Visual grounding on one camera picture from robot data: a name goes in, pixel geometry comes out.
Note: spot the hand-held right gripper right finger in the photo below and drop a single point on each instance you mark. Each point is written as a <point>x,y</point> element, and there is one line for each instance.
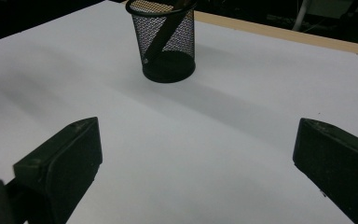
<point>341,165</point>

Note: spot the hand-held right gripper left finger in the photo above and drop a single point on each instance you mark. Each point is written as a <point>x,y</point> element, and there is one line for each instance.
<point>62,165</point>

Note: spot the black mesh pen holder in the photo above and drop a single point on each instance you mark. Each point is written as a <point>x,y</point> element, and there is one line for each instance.
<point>169,70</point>

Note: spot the brown comb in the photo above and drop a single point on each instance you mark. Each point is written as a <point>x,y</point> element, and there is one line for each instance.
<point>164,32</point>

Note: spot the white metal pole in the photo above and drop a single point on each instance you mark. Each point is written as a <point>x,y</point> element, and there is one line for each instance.
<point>301,14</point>

